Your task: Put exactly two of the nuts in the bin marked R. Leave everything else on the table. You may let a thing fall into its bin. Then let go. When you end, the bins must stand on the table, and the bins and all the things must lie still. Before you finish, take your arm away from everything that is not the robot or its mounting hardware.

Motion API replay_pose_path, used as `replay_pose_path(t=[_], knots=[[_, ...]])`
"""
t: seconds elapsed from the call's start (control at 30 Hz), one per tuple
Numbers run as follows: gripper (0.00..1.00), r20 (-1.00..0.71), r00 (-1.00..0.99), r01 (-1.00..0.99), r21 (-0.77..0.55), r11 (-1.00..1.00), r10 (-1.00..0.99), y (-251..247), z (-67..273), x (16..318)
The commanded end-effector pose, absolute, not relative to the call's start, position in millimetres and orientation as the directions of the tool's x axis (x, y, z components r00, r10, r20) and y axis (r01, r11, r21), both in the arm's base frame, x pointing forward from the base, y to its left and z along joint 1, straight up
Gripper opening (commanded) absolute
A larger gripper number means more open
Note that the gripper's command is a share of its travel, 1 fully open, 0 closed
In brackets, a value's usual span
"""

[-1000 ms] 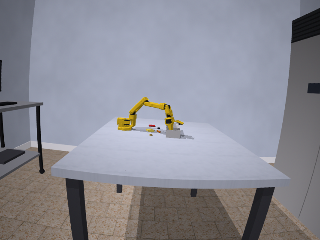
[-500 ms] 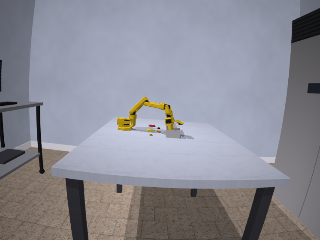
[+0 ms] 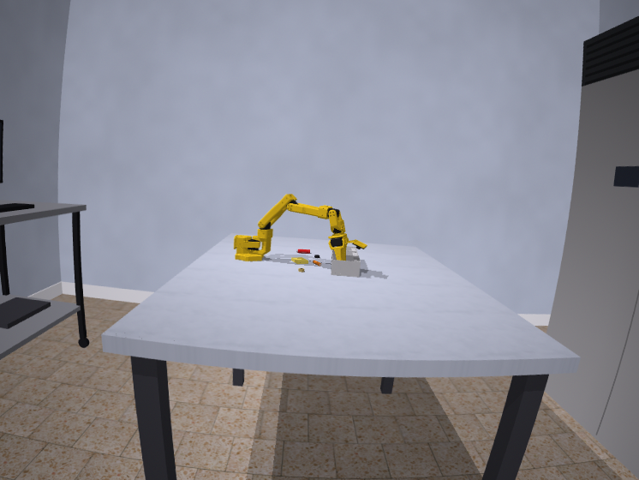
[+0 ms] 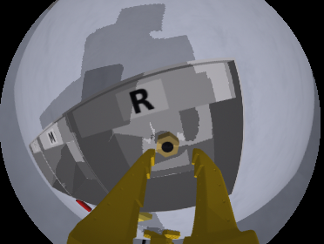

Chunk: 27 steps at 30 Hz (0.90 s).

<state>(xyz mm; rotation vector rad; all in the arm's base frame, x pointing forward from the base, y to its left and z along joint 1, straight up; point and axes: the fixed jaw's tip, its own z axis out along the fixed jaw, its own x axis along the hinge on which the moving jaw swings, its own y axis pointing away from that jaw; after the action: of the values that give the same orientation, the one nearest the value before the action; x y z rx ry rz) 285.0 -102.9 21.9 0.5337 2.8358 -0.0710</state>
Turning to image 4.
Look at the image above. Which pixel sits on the gold hex nut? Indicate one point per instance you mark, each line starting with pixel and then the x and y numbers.
pixel 167 144

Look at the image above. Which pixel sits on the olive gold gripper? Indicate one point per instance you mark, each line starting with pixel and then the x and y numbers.
pixel 115 219

